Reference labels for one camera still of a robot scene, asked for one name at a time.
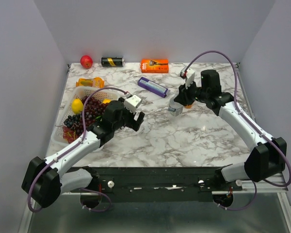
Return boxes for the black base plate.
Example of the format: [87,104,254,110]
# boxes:
[38,166,275,203]

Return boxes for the orange snack bag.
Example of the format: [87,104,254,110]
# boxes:
[76,77,105,88]

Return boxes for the red apple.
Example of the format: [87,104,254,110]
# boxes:
[80,55,93,69]

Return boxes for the orange juice bottle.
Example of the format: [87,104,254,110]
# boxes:
[184,103,193,109]

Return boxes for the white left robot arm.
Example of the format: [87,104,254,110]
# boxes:
[21,95,145,212]

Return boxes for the dark red grapes bunch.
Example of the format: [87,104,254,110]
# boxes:
[75,96,108,132]

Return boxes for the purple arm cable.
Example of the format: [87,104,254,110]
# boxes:
[27,87,130,213]
[184,50,291,211]

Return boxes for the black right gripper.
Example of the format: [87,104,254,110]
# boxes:
[174,78,209,106]

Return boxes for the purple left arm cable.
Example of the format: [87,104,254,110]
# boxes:
[27,87,130,213]

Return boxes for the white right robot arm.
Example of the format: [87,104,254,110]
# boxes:
[174,68,287,190]

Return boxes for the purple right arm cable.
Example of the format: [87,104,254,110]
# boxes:
[184,50,291,211]

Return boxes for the black gold can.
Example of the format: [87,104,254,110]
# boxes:
[101,57,125,67]

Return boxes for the yellow lemon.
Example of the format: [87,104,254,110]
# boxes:
[102,99,112,104]
[71,99,84,115]

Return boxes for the aluminium mounting rail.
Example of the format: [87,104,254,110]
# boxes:
[29,172,288,196]

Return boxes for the light red grapes bunch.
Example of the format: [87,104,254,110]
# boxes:
[63,126,82,144]

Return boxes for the white plastic basket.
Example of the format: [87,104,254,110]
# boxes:
[51,86,120,147]

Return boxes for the orange razor box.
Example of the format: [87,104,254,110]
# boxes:
[140,59,169,73]

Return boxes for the small water bottle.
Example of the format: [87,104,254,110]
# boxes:
[168,95,183,117]

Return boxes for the purple toothpaste box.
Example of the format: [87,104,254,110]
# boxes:
[137,77,170,98]

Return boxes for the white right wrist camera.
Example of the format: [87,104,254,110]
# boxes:
[180,67,195,89]

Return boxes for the dark blue grapes bunch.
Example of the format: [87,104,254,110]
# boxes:
[64,114,81,129]

